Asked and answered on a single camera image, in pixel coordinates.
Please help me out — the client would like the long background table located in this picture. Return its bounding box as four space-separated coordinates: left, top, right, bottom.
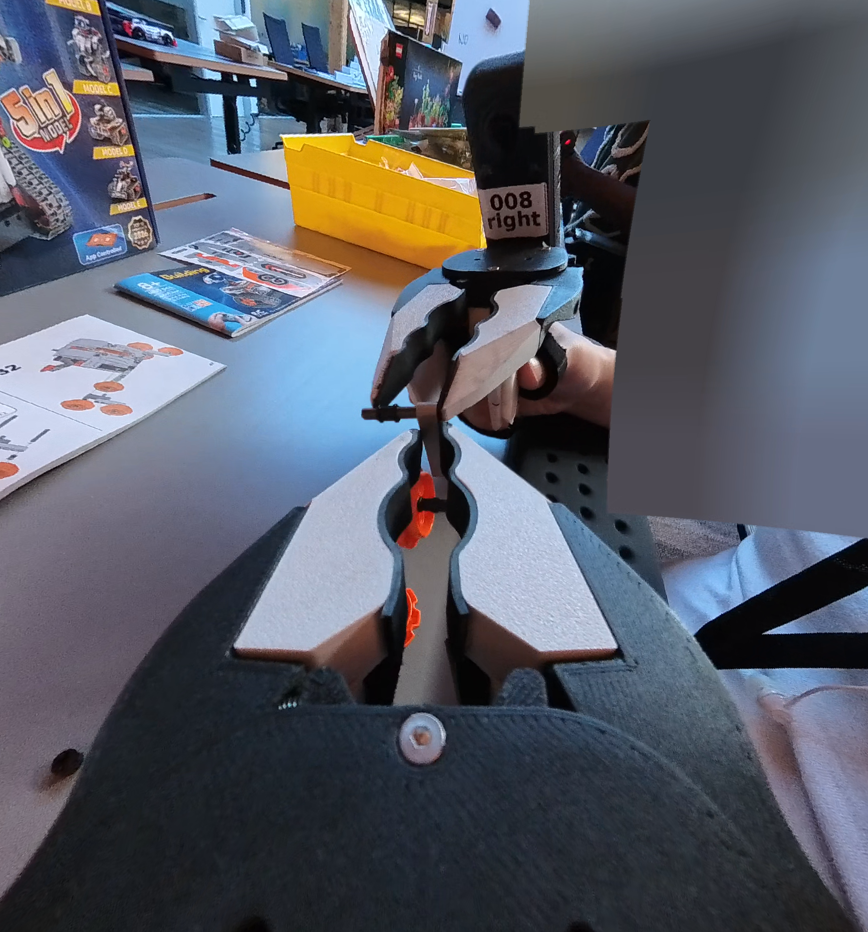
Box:
110 33 289 157

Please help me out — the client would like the pale printed leaflet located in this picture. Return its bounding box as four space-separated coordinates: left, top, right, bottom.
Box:
159 228 351 292

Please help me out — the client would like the black perforated board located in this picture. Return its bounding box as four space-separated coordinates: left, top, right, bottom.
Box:
503 426 671 605

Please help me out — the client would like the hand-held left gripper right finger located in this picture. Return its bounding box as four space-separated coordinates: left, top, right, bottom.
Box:
440 424 619 705

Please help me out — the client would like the open instruction booklet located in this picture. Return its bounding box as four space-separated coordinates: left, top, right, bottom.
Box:
0 315 227 527

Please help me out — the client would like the black flower kit box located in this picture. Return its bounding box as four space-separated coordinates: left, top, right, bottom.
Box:
376 29 471 135

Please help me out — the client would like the blue building booklet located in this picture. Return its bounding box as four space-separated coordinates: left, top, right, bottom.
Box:
114 264 344 338

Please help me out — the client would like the yellow plastic bin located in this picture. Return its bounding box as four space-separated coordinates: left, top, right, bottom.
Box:
281 133 487 272

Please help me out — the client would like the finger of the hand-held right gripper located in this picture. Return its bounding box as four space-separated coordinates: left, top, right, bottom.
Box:
370 282 473 417
436 283 555 422

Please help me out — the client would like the toy car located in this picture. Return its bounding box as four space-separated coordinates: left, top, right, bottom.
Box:
106 3 180 48

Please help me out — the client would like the grey beam with orange wheels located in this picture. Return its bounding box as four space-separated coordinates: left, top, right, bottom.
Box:
393 400 458 649

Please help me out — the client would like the grey desk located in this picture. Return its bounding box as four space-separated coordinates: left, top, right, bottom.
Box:
0 156 624 932

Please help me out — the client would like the person's right hand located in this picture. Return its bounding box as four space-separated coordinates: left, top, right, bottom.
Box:
463 320 617 438

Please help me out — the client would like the blue robot kit box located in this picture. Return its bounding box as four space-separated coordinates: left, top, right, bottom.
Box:
0 0 162 307

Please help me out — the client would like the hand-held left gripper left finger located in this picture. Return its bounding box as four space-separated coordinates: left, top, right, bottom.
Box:
233 430 419 705

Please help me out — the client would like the black shoulder strap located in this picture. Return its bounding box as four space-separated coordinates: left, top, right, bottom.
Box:
696 539 868 671

